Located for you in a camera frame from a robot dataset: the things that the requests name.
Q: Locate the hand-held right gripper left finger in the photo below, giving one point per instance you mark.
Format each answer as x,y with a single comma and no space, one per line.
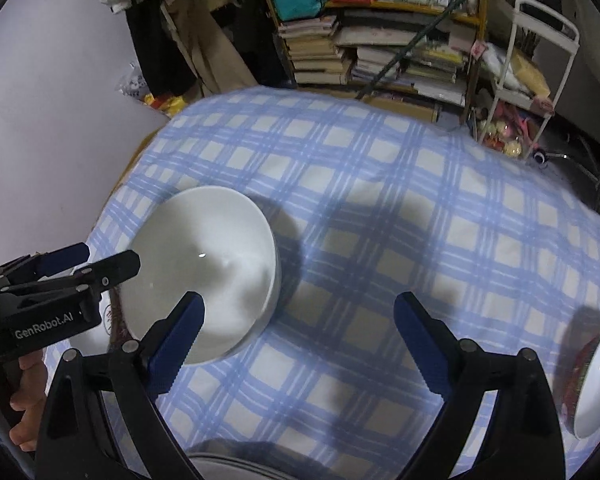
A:
177,345

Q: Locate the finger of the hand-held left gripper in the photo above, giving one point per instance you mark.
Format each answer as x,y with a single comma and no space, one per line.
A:
62,258
115,270

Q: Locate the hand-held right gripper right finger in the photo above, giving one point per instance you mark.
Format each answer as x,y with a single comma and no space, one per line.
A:
422,345

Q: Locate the white cherry-print plate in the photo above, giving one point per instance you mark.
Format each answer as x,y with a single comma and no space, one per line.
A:
100,342

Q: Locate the large plain white bowl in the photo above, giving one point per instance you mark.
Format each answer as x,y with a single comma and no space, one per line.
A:
205,260

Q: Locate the small red-patterned bowl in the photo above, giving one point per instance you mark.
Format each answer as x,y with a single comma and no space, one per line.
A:
597,390

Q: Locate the person's left hand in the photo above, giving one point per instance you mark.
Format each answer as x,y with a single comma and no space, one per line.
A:
27,405

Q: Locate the blue plaid cloth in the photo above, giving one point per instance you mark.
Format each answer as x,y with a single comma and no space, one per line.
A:
380,220

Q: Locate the yellow packet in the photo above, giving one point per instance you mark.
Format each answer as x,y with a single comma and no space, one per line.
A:
162,104

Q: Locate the clear printed plastic bag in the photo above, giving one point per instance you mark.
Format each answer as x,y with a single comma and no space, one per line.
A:
132,80

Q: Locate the black hanging coat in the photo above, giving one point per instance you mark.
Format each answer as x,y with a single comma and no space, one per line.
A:
155,50

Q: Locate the pink toys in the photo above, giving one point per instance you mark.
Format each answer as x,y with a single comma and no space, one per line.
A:
505,127

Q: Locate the beige hanging coat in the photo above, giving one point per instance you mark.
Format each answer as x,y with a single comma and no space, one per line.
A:
210,40

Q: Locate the pile of magazines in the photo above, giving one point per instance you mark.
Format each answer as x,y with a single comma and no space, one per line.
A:
410,60

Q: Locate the beige paper bag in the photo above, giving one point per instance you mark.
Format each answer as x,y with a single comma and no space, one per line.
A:
527,72

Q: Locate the stack of old books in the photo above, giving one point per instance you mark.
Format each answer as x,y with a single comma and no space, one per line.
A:
310,50

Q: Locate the black pole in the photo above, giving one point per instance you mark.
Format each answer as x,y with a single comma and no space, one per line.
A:
420,35

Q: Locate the wooden shelf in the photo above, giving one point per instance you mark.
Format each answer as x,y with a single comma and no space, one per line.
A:
480,35

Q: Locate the white trolley cart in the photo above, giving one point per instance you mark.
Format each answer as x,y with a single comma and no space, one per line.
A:
570,35

